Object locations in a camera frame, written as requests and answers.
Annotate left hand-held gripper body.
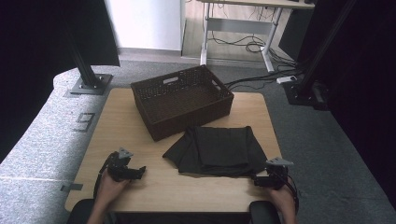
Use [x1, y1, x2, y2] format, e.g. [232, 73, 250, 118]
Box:
[106, 147, 139, 183]

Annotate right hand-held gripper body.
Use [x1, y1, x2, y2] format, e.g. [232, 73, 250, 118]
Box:
[263, 157, 294, 190]

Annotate black cloth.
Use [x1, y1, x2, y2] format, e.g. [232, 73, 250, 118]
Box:
[162, 125, 269, 178]

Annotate brown woven basket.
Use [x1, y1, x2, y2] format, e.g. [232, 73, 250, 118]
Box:
[130, 64, 235, 143]

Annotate person's left hand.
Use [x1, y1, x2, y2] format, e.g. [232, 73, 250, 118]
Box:
[98, 169, 132, 207]

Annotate person's right hand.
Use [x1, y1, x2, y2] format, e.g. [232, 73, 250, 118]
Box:
[268, 176, 297, 217]

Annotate black chair armrest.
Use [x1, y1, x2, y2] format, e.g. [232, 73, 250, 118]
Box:
[248, 200, 282, 224]
[65, 199, 96, 224]

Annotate grey tape strip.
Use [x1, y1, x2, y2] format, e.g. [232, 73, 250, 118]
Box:
[60, 183, 84, 192]

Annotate person's dark lap clothing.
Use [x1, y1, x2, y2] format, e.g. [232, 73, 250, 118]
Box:
[106, 212, 251, 224]

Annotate black metal stand, grey base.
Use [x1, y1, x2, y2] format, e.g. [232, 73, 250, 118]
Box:
[64, 27, 114, 96]

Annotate white power adapter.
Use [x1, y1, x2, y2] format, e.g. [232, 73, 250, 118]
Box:
[276, 75, 298, 85]

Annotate black curtain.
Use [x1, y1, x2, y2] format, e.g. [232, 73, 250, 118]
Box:
[0, 0, 120, 163]
[278, 0, 396, 210]

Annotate white panel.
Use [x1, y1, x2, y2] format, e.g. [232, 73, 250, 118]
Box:
[104, 0, 183, 52]

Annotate black floor cables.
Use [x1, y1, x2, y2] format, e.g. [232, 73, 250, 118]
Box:
[208, 31, 304, 91]

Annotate white desk frame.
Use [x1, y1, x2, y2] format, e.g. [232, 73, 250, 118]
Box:
[197, 0, 316, 73]

